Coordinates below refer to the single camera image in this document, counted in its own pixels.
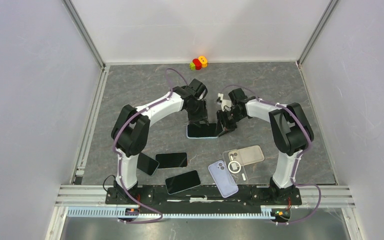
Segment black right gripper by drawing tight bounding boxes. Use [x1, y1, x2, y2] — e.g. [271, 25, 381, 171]
[213, 109, 245, 138]

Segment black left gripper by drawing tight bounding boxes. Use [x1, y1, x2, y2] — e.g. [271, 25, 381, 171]
[185, 99, 209, 128]

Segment light blue phone case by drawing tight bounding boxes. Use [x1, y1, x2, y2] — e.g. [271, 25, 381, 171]
[186, 123, 220, 140]

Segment black smartphone carried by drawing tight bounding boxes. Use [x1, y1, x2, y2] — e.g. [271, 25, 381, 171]
[187, 123, 219, 139]

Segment clear magsafe phone case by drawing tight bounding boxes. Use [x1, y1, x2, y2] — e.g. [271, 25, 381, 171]
[222, 149, 249, 185]

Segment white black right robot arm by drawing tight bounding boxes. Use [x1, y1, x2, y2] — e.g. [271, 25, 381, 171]
[216, 88, 314, 204]

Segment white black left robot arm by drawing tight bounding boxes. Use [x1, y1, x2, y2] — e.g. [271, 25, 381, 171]
[111, 79, 209, 204]

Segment beige translucent phone case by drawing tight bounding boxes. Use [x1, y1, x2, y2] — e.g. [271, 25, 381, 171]
[228, 145, 265, 166]

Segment lilac phone case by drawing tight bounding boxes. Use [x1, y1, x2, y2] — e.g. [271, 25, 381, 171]
[208, 160, 239, 198]

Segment black smartphone middle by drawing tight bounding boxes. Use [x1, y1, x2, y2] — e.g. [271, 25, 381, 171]
[155, 152, 188, 169]

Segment black smartphone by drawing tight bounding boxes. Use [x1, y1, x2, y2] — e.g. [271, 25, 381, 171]
[136, 153, 160, 176]
[165, 170, 201, 195]
[155, 152, 188, 169]

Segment colourful toy blocks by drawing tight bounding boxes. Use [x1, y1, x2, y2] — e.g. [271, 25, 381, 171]
[189, 55, 208, 71]

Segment black smartphone front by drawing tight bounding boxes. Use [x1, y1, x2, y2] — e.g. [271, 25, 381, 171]
[165, 170, 201, 195]

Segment black smartphone leftmost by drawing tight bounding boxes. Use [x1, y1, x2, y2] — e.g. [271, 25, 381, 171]
[136, 153, 160, 176]

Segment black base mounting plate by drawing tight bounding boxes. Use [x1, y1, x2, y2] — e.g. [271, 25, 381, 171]
[105, 184, 303, 214]

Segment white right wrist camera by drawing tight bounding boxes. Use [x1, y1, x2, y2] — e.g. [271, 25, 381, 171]
[216, 93, 232, 112]

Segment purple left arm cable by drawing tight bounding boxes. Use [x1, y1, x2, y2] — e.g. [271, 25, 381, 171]
[112, 68, 190, 225]

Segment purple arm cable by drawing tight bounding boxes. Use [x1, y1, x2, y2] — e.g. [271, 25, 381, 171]
[220, 84, 322, 227]
[112, 68, 190, 225]

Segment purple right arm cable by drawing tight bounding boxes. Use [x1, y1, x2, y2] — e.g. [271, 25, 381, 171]
[220, 84, 322, 227]

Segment light blue toothed rail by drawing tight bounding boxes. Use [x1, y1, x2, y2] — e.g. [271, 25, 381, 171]
[66, 206, 275, 220]

